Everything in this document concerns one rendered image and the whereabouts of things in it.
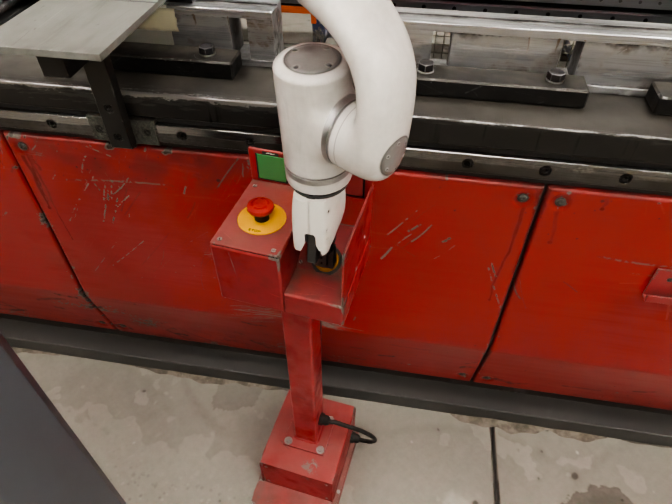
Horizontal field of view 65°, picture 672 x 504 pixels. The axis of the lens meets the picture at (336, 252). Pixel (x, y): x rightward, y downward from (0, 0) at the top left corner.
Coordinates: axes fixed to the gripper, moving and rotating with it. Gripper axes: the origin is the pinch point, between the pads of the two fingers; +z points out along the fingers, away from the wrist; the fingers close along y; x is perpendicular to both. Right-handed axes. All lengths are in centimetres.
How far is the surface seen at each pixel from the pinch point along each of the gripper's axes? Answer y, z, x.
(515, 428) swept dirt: -17, 76, 43
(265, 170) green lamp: -9.4, -5.7, -12.4
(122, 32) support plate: -10.5, -25.3, -31.2
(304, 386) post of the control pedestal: 4.1, 37.3, -4.4
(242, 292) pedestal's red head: 6.7, 4.8, -11.2
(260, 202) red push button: -1.4, -6.9, -9.8
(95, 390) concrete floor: 5, 74, -68
